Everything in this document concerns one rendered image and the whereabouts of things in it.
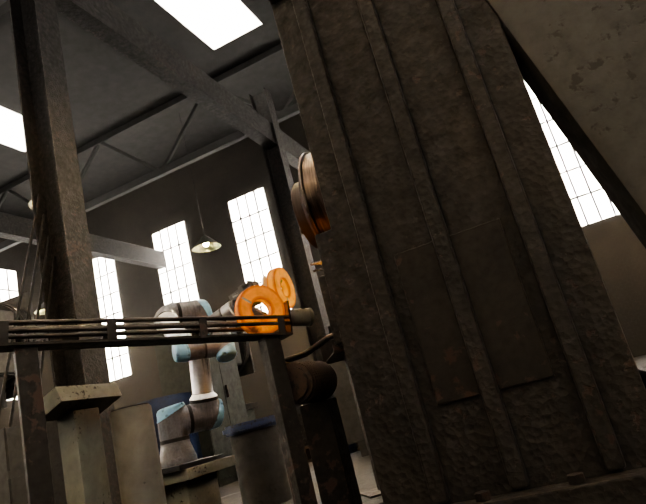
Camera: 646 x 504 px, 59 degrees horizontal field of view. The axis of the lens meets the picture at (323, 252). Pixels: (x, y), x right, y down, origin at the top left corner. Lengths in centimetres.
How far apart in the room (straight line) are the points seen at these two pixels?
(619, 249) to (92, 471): 1114
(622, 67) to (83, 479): 182
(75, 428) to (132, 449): 19
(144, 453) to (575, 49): 160
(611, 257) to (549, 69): 1057
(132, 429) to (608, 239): 1110
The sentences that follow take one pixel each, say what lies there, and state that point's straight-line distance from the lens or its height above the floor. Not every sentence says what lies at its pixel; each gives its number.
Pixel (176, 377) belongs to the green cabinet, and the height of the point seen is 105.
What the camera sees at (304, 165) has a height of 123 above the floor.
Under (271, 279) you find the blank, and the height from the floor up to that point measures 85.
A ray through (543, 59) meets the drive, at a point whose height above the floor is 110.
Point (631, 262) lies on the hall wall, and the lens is 1219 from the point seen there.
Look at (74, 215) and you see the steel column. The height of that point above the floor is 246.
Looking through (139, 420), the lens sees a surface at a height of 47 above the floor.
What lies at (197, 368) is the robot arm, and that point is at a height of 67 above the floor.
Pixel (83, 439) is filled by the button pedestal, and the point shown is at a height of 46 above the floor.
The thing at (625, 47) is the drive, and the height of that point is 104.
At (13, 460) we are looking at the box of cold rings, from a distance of 469.
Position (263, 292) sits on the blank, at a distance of 179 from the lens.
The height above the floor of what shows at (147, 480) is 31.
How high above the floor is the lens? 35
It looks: 16 degrees up
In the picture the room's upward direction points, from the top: 15 degrees counter-clockwise
